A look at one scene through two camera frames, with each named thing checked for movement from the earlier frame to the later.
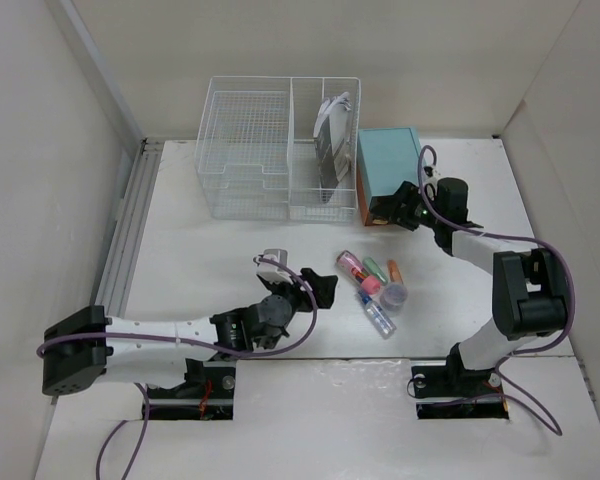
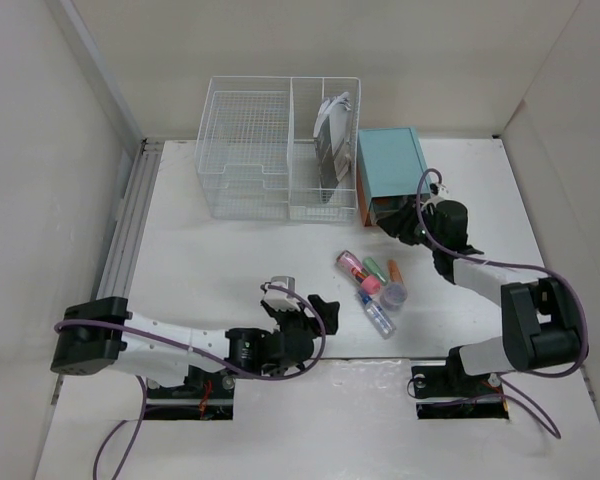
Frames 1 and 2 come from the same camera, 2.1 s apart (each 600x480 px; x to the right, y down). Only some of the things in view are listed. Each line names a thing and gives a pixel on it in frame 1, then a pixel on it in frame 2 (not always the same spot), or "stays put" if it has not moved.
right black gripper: x=407 y=193 to x=399 y=224
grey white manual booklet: x=331 y=141 stays put
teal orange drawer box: x=385 y=159 stays put
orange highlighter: x=395 y=272 stays put
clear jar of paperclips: x=393 y=296 stays put
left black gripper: x=321 y=287 to x=311 y=325
